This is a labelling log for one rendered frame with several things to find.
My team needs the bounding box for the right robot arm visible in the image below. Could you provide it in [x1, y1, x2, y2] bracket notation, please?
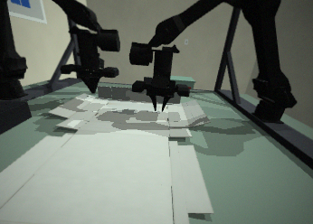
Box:
[0, 0, 120, 100]

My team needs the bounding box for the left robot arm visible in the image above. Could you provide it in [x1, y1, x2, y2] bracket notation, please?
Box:
[129, 0, 297, 124]

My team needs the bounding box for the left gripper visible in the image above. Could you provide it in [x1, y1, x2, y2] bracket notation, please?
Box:
[132, 67, 190, 111]

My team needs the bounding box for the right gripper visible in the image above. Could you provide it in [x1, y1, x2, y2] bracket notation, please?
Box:
[60, 50, 119, 94]

